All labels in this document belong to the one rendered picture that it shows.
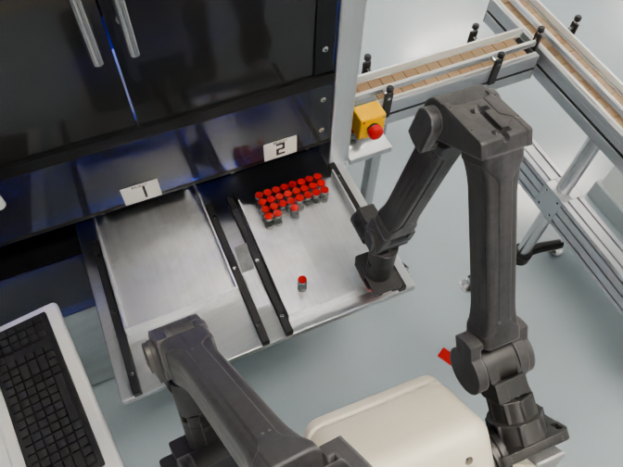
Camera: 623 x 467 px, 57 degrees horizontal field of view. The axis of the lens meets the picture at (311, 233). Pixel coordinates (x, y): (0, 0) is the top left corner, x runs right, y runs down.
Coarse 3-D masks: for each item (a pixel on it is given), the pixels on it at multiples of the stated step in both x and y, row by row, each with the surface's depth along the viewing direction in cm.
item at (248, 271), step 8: (240, 248) 133; (240, 256) 134; (248, 256) 135; (240, 264) 135; (248, 264) 136; (248, 272) 136; (248, 280) 135; (256, 280) 135; (256, 288) 134; (256, 296) 133; (264, 296) 133; (256, 304) 131; (264, 304) 132
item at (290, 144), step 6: (288, 138) 137; (294, 138) 138; (270, 144) 136; (276, 144) 136; (288, 144) 138; (294, 144) 139; (264, 150) 137; (270, 150) 137; (282, 150) 139; (288, 150) 140; (294, 150) 141; (264, 156) 138; (270, 156) 139; (276, 156) 140; (282, 156) 141
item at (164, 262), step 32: (192, 192) 148; (96, 224) 140; (128, 224) 142; (160, 224) 142; (192, 224) 143; (128, 256) 137; (160, 256) 138; (192, 256) 138; (224, 256) 134; (128, 288) 133; (160, 288) 133; (192, 288) 133; (224, 288) 133; (128, 320) 129; (160, 320) 127
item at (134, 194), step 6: (156, 180) 129; (132, 186) 128; (138, 186) 129; (150, 186) 130; (156, 186) 131; (126, 192) 128; (132, 192) 129; (138, 192) 130; (150, 192) 132; (156, 192) 132; (126, 198) 130; (132, 198) 131; (138, 198) 132; (144, 198) 133; (126, 204) 132
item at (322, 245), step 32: (256, 224) 143; (288, 224) 143; (320, 224) 144; (288, 256) 138; (320, 256) 139; (352, 256) 139; (288, 288) 134; (320, 288) 134; (352, 288) 134; (288, 320) 129
